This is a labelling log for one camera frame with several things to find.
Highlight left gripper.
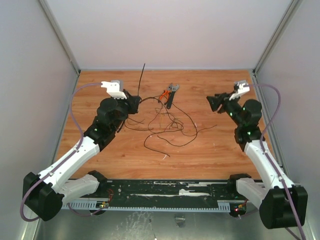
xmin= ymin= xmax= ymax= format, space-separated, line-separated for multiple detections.
xmin=111 ymin=90 xmax=141 ymax=131

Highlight black zip tie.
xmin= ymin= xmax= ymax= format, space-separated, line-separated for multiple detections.
xmin=137 ymin=63 xmax=146 ymax=96

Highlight black wire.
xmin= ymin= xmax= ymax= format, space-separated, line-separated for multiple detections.
xmin=123 ymin=94 xmax=218 ymax=158

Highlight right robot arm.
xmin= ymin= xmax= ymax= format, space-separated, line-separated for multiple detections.
xmin=207 ymin=93 xmax=308 ymax=229

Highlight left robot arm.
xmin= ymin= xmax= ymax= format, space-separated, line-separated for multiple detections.
xmin=19 ymin=90 xmax=141 ymax=222

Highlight orange needle nose pliers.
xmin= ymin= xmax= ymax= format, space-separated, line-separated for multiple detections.
xmin=158 ymin=88 xmax=172 ymax=105

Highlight black adjustable wrench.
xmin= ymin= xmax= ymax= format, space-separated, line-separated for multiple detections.
xmin=166 ymin=84 xmax=180 ymax=109

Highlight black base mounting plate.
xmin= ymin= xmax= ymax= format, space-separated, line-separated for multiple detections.
xmin=82 ymin=179 xmax=250 ymax=207

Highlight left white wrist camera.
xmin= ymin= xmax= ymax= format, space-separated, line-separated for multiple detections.
xmin=101 ymin=80 xmax=127 ymax=100

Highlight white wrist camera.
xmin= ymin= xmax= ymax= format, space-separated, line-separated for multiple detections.
xmin=229 ymin=80 xmax=250 ymax=101
xmin=101 ymin=80 xmax=127 ymax=100

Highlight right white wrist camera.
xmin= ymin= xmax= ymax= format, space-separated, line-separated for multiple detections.
xmin=229 ymin=80 xmax=250 ymax=101

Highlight aluminium front rail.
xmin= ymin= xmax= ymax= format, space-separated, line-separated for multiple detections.
xmin=31 ymin=178 xmax=307 ymax=204

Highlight grey slotted cable duct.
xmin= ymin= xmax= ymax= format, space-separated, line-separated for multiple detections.
xmin=61 ymin=199 xmax=231 ymax=214

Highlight left aluminium frame post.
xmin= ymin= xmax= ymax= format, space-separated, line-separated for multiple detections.
xmin=38 ymin=0 xmax=81 ymax=76

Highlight aluminium frame post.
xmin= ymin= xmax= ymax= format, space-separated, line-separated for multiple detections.
xmin=38 ymin=0 xmax=81 ymax=76
xmin=252 ymin=0 xmax=303 ymax=78

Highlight right aluminium frame post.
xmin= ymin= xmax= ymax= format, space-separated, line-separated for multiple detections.
xmin=252 ymin=0 xmax=303 ymax=78

